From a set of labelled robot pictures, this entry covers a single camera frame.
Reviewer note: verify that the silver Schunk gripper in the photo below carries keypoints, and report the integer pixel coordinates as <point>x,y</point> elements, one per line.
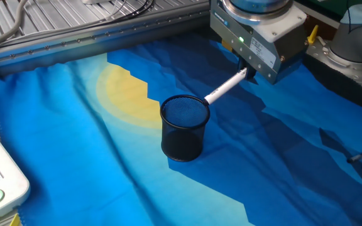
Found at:
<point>262,53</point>

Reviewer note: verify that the white marker pen black cap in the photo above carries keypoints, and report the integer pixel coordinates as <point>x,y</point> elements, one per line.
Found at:
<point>222,89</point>

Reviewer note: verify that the black mesh pen holder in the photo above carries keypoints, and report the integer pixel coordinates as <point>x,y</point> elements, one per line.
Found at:
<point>178,147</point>

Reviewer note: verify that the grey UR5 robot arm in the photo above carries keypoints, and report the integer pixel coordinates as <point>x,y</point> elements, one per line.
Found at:
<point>350,40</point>

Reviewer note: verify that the yellow plastic holder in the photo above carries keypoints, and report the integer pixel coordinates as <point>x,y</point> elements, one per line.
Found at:
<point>15,220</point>

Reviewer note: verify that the blue mountain print cloth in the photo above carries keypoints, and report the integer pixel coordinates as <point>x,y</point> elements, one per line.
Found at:
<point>74,141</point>

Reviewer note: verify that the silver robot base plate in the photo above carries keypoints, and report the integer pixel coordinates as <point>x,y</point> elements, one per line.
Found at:
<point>325,55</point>

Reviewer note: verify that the silver aluminium rail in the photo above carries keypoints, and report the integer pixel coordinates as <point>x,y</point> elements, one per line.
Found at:
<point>74,42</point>

